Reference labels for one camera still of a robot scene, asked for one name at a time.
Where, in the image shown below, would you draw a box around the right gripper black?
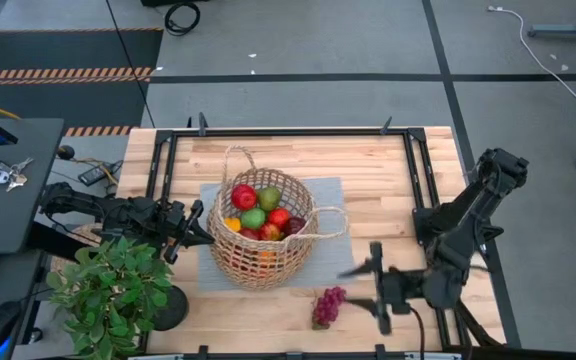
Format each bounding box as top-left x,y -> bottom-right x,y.
338,241 -> 422,336

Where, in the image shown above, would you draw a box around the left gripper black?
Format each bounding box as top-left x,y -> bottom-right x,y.
160,199 -> 215,265

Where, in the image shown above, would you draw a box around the purple grape bunch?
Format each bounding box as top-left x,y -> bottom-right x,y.
311,285 -> 348,331

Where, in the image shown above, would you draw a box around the green apple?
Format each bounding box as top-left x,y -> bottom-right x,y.
240,207 -> 268,231

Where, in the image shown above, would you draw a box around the large red apple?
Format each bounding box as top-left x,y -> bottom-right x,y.
230,183 -> 259,211

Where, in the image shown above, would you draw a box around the woven straw basket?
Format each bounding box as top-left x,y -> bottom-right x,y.
206,144 -> 349,292

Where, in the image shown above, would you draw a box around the red orange peach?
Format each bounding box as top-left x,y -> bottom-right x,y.
259,222 -> 283,242

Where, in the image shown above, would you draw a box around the green pear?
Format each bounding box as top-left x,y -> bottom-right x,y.
258,186 -> 283,212

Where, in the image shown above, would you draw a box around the dark red pomegranate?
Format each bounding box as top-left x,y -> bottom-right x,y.
282,215 -> 308,237

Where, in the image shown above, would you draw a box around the grey woven placemat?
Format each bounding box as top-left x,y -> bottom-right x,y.
196,177 -> 357,293

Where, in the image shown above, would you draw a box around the black plant pot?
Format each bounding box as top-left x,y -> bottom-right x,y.
150,284 -> 190,332

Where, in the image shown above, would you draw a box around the green leafy plant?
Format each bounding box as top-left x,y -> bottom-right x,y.
45,235 -> 175,360

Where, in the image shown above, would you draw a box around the round woven mat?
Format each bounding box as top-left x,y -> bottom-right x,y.
50,222 -> 115,274

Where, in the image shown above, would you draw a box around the black power adapter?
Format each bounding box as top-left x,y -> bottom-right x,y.
77,160 -> 123,187

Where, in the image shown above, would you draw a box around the grey side table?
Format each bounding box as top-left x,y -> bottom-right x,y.
12,134 -> 132,360

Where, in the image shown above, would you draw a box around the black side desk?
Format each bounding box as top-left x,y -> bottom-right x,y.
0,118 -> 65,256

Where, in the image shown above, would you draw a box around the black hazard striped floor mat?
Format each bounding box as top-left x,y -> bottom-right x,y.
0,27 -> 164,137

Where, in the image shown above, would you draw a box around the grey metal table leg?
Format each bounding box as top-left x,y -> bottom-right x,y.
527,0 -> 576,41

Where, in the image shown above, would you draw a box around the black aluminium table frame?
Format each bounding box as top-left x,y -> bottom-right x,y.
137,113 -> 507,360

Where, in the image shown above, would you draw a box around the silver keys on ring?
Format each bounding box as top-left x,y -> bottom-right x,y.
0,157 -> 34,193

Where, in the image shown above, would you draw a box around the coiled black cable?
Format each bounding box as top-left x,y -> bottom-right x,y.
164,2 -> 202,37

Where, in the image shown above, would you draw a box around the white cable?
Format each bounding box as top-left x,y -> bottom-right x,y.
487,4 -> 576,103

